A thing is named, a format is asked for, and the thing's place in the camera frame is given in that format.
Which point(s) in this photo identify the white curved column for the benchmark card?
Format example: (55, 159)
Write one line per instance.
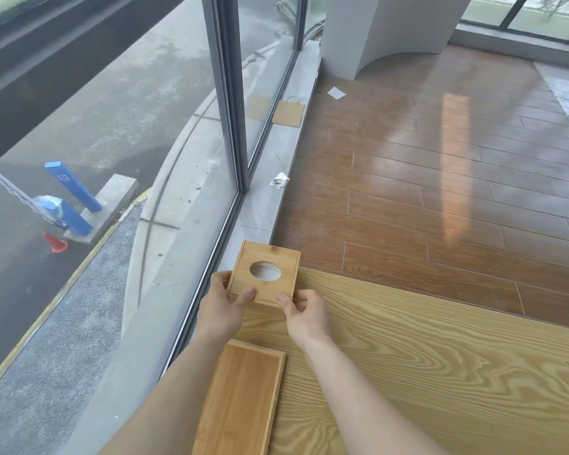
(389, 28)

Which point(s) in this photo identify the person's right thumb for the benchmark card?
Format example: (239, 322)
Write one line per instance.
(285, 305)

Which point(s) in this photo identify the person's left thumb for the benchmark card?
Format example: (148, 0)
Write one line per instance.
(244, 298)

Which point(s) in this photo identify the grey window frame mullion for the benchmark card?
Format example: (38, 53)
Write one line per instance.
(224, 92)

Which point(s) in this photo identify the brown paper bag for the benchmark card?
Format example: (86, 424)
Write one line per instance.
(288, 112)

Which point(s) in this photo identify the orange traffic cone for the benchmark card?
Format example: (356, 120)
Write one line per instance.
(53, 242)

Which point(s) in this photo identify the bamboo wooden tray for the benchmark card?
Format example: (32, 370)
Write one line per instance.
(242, 400)

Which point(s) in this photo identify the person's right forearm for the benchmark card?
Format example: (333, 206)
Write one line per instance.
(365, 402)

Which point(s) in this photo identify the wooden tissue box with hole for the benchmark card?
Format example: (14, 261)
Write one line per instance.
(264, 275)

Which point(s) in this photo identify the crumpled clear plastic wrapper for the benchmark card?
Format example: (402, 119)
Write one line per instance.
(279, 180)

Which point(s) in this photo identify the concrete kerb block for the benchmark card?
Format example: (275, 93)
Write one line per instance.
(103, 208)

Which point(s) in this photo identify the person's right hand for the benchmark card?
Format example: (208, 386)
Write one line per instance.
(308, 319)

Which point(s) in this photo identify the blue bollard post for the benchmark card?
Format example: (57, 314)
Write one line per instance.
(73, 185)

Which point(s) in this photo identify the person's left hand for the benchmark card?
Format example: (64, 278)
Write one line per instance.
(218, 310)

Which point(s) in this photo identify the blue barrier gate machine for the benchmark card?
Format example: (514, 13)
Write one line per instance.
(59, 214)

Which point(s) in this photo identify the white paper sheet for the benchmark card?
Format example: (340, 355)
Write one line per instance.
(336, 93)

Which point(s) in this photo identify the person's left forearm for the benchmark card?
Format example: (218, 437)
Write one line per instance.
(170, 402)

